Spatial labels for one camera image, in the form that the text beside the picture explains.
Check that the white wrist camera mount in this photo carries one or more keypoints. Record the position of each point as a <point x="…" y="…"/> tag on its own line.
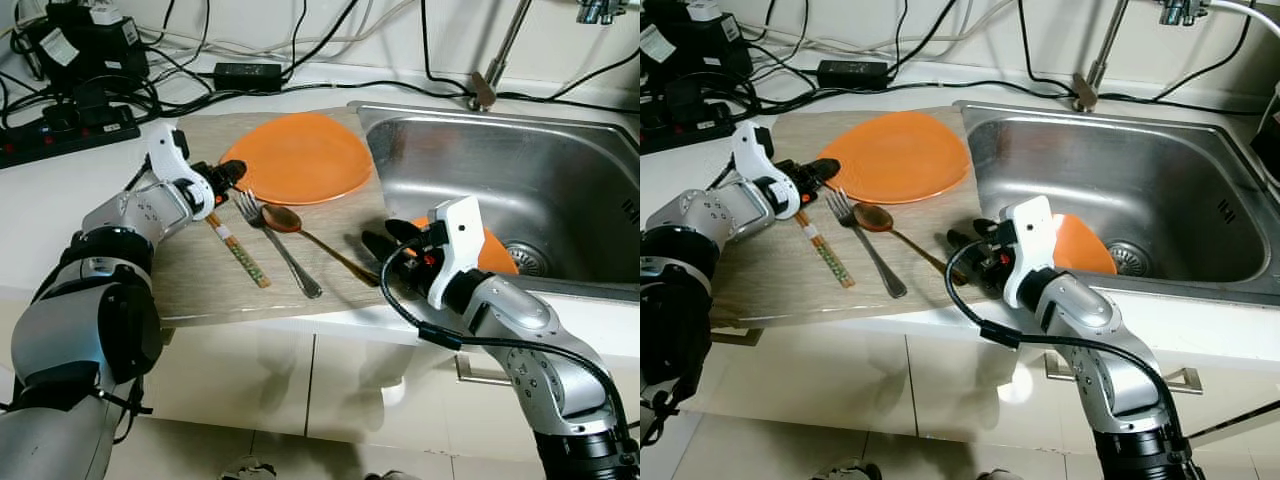
<point x="165" y="145"/>
<point x="1030" y="240"/>
<point x="752" y="145"/>
<point x="462" y="235"/>

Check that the chrome wall valve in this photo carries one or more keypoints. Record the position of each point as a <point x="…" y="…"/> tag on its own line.
<point x="1182" y="10"/>
<point x="600" y="10"/>

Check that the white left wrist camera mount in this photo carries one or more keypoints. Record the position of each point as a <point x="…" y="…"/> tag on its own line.
<point x="165" y="145"/>
<point x="752" y="145"/>

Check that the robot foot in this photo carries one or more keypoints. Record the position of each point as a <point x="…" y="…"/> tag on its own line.
<point x="842" y="470"/>
<point x="392" y="476"/>
<point x="998" y="476"/>
<point x="248" y="469"/>

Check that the black power adapter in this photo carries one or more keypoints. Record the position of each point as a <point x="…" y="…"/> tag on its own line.
<point x="853" y="73"/>
<point x="248" y="75"/>

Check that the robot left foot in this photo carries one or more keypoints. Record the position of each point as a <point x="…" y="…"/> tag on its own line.
<point x="248" y="469"/>
<point x="842" y="470"/>

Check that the black power strip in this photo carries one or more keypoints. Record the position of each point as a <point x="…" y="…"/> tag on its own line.
<point x="60" y="135"/>
<point x="680" y="130"/>

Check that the round sink drain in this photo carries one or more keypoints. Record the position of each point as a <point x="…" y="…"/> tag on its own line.
<point x="530" y="260"/>
<point x="1130" y="258"/>

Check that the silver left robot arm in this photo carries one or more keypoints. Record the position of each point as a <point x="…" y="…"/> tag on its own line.
<point x="700" y="215"/>
<point x="130" y="215"/>

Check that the silver metal fork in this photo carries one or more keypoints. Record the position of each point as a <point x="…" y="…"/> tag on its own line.
<point x="285" y="260"/>
<point x="875" y="262"/>

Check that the metal faucet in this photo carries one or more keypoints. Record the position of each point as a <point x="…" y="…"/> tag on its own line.
<point x="1100" y="60"/>
<point x="497" y="65"/>

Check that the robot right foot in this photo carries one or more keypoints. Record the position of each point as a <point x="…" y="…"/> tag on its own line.
<point x="392" y="476"/>
<point x="998" y="476"/>

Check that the glossy white base cabinet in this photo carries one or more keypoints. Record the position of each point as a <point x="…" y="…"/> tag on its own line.
<point x="250" y="380"/>
<point x="850" y="390"/>

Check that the patterned wooden chopstick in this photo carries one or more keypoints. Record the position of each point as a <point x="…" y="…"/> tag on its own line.
<point x="243" y="260"/>
<point x="833" y="253"/>
<point x="828" y="258"/>
<point x="248" y="255"/>

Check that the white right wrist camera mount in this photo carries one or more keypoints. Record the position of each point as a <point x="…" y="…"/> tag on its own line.
<point x="1030" y="240"/>
<point x="462" y="235"/>

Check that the stainless steel sink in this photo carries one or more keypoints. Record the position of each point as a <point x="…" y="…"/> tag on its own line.
<point x="560" y="170"/>
<point x="1180" y="180"/>

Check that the orange bowl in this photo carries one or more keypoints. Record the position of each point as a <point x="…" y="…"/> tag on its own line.
<point x="1085" y="245"/>
<point x="497" y="255"/>

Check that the orange plate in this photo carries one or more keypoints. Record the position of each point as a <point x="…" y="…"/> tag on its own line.
<point x="900" y="155"/>
<point x="300" y="155"/>

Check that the grey wood-look mat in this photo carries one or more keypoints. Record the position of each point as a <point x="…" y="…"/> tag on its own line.
<point x="780" y="290"/>
<point x="200" y="290"/>

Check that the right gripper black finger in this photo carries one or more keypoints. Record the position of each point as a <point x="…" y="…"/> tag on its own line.
<point x="962" y="248"/>
<point x="985" y="228"/>
<point x="380" y="247"/>
<point x="403" y="228"/>

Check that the black device with labels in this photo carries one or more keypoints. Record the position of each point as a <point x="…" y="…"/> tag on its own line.
<point x="690" y="50"/>
<point x="90" y="50"/>

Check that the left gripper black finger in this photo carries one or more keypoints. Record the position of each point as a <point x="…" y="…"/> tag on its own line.
<point x="820" y="183"/>
<point x="826" y="165"/>
<point x="228" y="185"/>
<point x="232" y="168"/>

